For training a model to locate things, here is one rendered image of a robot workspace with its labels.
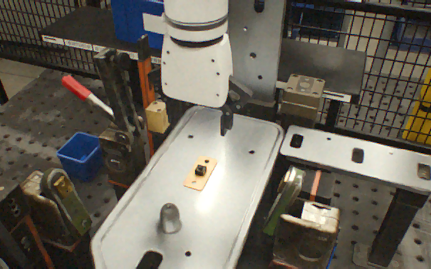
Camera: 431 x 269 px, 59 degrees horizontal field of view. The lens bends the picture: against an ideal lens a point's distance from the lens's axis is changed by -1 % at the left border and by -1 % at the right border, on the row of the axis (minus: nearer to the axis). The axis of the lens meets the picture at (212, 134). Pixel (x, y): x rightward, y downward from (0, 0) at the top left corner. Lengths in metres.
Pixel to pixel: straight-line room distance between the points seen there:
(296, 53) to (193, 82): 0.53
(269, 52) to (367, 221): 0.52
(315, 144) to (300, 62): 0.28
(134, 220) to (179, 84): 0.24
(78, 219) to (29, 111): 0.90
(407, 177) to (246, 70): 0.39
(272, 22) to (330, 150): 0.28
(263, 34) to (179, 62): 0.31
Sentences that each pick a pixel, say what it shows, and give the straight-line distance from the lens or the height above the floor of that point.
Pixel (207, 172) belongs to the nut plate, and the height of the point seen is 1.00.
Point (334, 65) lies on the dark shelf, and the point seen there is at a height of 1.03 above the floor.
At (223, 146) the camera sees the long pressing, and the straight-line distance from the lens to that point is 0.77.
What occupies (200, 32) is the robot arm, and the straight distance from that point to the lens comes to 0.51.
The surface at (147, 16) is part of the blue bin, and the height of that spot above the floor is 1.12.
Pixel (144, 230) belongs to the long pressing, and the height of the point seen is 1.00.
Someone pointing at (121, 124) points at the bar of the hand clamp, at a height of 1.09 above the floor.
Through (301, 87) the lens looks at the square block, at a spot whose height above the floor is 1.06.
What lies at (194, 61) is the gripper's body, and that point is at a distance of 0.54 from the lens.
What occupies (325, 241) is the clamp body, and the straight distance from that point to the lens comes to 0.62.
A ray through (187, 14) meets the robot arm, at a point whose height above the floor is 1.32.
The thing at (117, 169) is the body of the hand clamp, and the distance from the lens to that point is 0.78.
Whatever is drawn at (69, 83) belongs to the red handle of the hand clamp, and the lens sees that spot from 0.73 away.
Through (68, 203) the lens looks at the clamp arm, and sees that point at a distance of 0.64.
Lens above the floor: 1.51
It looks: 40 degrees down
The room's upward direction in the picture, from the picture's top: straight up
